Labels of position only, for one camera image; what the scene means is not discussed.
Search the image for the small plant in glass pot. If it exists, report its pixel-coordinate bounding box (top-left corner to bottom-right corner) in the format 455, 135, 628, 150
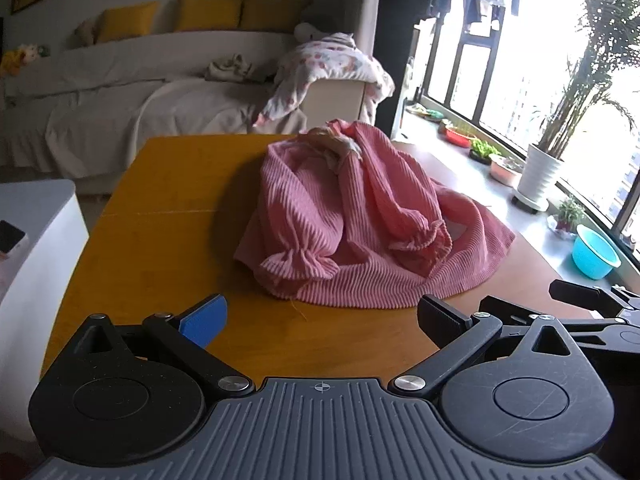
547, 196, 587, 239

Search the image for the potted palm in white pot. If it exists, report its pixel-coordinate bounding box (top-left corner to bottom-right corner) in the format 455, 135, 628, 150
517, 0, 640, 207

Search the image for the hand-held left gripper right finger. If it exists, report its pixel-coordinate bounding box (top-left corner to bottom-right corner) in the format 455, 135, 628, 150
392, 294, 583, 401

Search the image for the black tray of green seedlings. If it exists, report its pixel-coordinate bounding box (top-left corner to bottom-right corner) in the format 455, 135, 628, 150
469, 138, 502, 165

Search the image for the light grey side table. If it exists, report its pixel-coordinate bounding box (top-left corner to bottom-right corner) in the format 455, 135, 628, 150
0, 179, 91, 443

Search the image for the crumpled beige cloth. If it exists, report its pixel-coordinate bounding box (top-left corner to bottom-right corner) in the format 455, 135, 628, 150
205, 54, 257, 82

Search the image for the white plush toy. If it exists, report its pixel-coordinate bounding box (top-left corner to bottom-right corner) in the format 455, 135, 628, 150
294, 22, 326, 44

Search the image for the grey beige sofa throw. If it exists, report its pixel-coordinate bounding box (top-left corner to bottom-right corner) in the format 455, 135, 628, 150
47, 77, 308, 181

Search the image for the red plastic basin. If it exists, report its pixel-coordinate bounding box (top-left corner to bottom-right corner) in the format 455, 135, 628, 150
444, 127, 479, 149

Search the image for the pink basin with plants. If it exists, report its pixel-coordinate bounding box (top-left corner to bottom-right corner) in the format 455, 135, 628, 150
489, 154, 526, 187

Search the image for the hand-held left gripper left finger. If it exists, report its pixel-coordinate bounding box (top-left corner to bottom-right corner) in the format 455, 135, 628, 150
70, 294, 256, 401

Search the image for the yellow stuffed toy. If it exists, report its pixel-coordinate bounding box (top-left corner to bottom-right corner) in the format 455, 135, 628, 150
0, 50, 26, 78

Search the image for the pink ribbed garment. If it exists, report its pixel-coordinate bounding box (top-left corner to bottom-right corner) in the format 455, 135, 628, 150
234, 118, 517, 309

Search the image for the black window frame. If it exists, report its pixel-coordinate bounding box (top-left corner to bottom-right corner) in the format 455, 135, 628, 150
414, 12, 640, 256

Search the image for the round plant pot trolley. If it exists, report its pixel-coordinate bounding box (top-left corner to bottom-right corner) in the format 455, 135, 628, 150
510, 191, 549, 214

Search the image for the grey window ledge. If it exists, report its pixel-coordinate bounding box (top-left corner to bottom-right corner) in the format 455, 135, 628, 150
392, 110, 640, 293

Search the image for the blue plastic basin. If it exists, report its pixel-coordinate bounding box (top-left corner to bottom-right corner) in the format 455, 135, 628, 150
571, 224, 622, 281

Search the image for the small beige cushion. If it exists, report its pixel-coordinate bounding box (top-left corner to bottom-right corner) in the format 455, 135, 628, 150
75, 17, 101, 47

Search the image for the floral white blanket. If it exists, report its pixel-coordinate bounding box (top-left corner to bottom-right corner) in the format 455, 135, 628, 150
252, 32, 396, 128

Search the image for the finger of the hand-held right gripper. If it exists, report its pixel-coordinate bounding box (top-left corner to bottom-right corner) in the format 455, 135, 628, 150
479, 296, 533, 318
549, 280, 640, 334

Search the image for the beige covered sofa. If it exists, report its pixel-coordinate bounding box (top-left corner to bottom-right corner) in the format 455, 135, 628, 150
0, 0, 396, 196

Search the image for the green dish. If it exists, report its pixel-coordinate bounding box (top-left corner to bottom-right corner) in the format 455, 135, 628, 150
407, 104, 444, 121

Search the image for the smartphone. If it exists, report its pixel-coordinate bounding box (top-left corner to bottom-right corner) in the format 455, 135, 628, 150
0, 220, 27, 257

